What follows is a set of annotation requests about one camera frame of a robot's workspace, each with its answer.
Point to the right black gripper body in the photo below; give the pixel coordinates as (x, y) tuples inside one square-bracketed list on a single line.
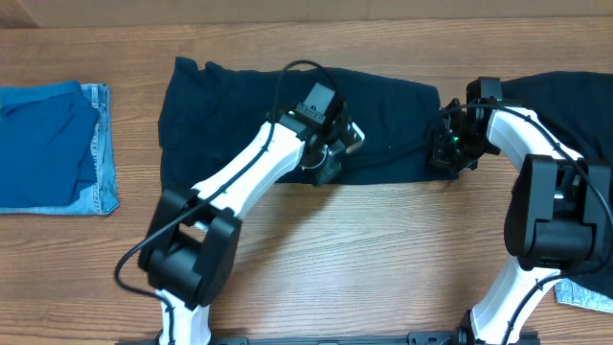
[(442, 150)]

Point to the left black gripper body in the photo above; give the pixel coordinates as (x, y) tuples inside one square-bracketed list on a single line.
[(336, 142)]

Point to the dark navy t-shirt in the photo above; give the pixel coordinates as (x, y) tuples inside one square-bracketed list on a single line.
[(210, 115)]

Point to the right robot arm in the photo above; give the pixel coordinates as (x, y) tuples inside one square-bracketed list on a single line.
[(556, 220)]

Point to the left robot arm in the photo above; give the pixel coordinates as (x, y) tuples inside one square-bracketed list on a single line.
[(192, 240)]

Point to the dark navy garment pile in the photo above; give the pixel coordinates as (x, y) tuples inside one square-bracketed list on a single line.
[(576, 107)]

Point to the light denim garment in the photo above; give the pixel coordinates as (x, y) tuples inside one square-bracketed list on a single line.
[(572, 294)]

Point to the folded light blue jeans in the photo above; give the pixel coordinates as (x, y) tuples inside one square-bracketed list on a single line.
[(100, 198)]

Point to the folded blue t-shirt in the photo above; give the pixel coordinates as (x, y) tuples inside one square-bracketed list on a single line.
[(46, 133)]

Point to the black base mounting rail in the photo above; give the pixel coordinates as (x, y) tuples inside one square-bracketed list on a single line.
[(413, 338)]

